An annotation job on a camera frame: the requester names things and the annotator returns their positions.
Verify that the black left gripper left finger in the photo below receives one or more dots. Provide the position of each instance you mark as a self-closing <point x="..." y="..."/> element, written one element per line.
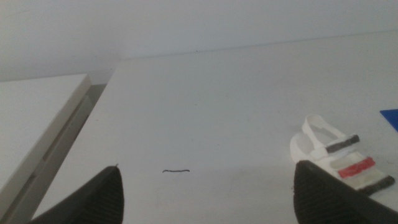
<point x="99" y="199"/>

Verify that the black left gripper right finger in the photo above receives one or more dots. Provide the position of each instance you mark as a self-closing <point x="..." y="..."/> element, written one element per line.
<point x="323" y="199"/>

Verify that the blue rectangular mat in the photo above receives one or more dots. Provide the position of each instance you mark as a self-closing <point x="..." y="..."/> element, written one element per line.
<point x="392" y="117"/>

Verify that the small black thread piece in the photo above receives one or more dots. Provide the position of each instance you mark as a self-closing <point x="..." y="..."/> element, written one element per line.
<point x="175" y="170"/>

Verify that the white side table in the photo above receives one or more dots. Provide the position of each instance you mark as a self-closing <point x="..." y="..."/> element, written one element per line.
<point x="28" y="118"/>

